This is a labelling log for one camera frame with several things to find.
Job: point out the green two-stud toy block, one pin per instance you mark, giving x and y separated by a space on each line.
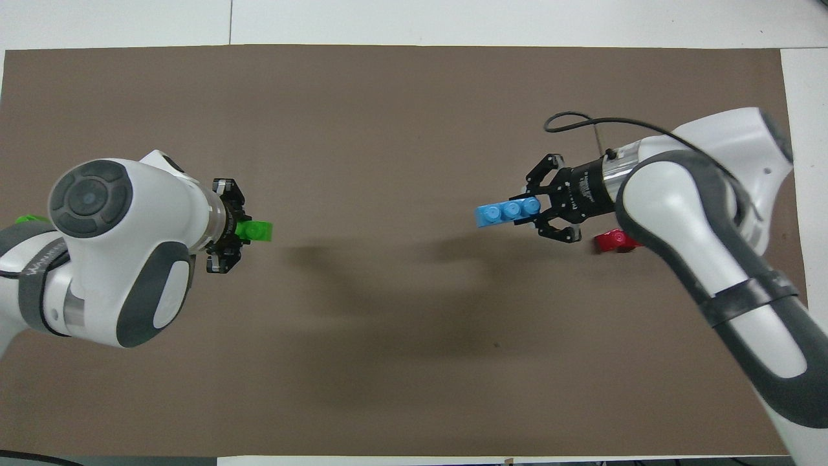
255 231
29 219

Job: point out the red two-stud toy block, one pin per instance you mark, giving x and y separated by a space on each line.
611 242

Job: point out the brown paper table mat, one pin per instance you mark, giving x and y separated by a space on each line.
414 323

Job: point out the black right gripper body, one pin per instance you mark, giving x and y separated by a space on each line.
582 191

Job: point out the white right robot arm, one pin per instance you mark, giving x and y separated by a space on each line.
679 207

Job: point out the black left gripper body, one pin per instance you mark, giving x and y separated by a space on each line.
229 220

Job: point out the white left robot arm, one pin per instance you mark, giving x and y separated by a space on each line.
103 272

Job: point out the blue three-stud toy block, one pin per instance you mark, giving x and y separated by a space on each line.
504 213

